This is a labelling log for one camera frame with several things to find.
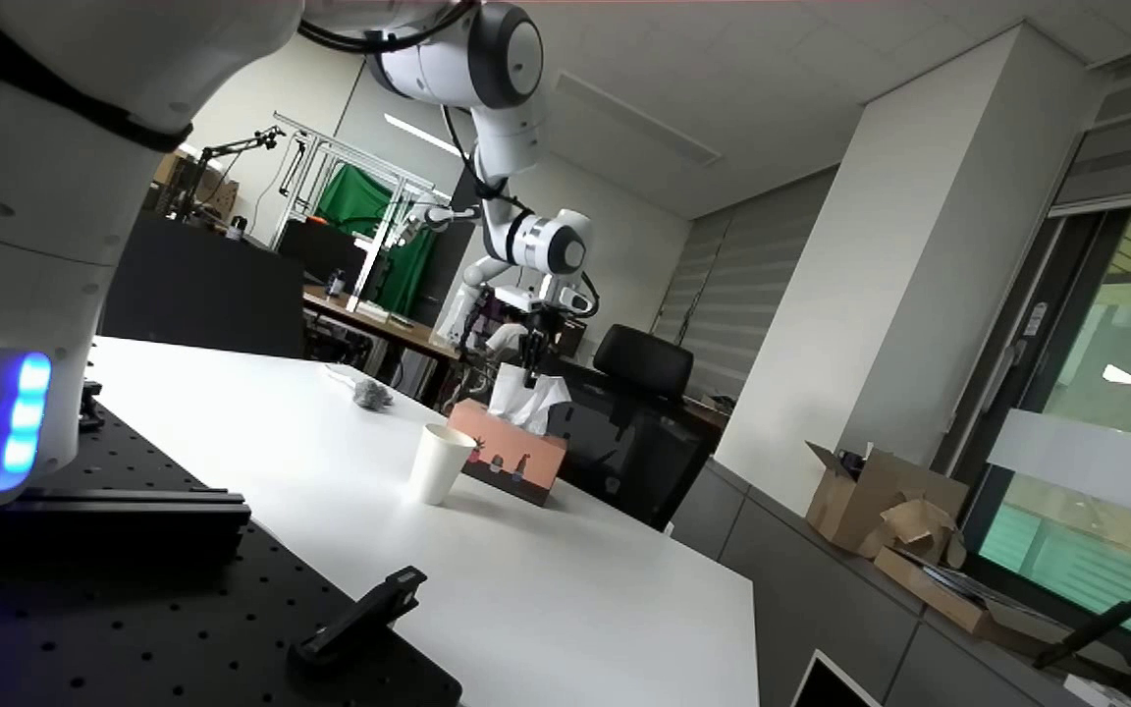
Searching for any white paper cup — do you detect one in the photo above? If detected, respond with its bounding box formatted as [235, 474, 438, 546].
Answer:
[406, 422, 481, 512]

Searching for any white tissue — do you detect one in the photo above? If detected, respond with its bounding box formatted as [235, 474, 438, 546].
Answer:
[490, 353, 573, 439]

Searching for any black office chair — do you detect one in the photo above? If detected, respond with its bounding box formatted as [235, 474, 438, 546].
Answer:
[561, 321, 700, 525]

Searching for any large cardboard box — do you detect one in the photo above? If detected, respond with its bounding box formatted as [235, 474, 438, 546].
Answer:
[802, 439, 976, 567]

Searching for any wooden desk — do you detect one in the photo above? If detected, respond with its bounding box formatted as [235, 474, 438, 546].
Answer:
[299, 282, 469, 396]

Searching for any flat cardboard box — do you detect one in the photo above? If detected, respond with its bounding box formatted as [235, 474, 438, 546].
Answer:
[868, 544, 1069, 651]

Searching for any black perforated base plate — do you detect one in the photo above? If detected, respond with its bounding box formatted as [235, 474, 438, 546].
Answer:
[0, 385, 469, 707]

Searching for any long grey low cabinet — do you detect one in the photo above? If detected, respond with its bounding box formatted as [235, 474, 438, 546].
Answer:
[663, 456, 1131, 707]

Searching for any black partition panel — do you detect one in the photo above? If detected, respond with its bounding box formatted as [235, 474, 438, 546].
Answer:
[99, 210, 319, 362]

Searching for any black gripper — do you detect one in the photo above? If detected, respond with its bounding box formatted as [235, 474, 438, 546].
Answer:
[515, 294, 573, 393]

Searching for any black tripod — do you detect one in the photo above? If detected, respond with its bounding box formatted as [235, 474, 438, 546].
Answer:
[1033, 537, 1131, 677]

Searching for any black clamp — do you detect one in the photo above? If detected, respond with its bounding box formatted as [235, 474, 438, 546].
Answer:
[286, 561, 431, 677]

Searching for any black metal bar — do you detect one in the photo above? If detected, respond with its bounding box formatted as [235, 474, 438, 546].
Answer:
[0, 485, 256, 571]

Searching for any small cardboard box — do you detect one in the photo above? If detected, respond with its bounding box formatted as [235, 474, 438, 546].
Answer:
[876, 494, 961, 571]

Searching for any orange tissue box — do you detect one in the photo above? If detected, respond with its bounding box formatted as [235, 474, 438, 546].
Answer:
[444, 396, 573, 512]

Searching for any green cloth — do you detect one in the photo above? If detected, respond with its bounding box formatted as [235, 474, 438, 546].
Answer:
[311, 162, 440, 321]

